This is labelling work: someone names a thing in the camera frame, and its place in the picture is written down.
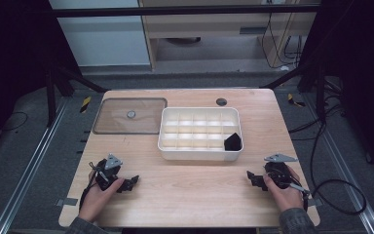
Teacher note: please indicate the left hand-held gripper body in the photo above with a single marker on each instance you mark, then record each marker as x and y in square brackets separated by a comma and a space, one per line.
[107, 175]

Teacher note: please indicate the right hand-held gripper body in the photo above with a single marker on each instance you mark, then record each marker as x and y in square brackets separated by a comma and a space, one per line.
[277, 174]

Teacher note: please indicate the black sock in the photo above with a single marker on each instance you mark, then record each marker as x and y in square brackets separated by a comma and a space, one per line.
[232, 142]

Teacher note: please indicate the white divided storage box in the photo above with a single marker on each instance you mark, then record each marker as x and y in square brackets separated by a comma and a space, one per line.
[199, 135]

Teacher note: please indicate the person's right hand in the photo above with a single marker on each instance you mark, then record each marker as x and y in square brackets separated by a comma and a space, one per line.
[284, 196]

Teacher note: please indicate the person's left hand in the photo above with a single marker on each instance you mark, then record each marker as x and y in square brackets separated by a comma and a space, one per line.
[95, 201]

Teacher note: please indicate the transparent box lid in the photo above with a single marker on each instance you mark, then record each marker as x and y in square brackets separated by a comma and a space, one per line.
[130, 120]

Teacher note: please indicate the yellow black striped tape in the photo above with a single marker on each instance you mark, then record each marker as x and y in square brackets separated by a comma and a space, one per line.
[85, 104]
[294, 101]

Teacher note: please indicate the black metal stand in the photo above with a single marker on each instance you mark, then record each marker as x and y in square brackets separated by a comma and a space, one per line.
[50, 97]
[320, 94]

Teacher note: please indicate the black curtain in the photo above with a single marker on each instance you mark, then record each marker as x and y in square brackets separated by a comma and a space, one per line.
[363, 81]
[13, 65]

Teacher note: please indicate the white cabinet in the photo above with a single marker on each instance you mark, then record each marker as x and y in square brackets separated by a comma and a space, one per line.
[104, 39]

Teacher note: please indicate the light wooden desk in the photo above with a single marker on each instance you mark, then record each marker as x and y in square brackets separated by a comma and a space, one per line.
[207, 26]

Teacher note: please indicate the grey metal bracket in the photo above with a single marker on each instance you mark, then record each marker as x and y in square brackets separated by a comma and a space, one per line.
[67, 202]
[316, 202]

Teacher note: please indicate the aluminium floor rail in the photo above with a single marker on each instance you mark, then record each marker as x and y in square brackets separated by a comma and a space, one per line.
[29, 165]
[347, 169]

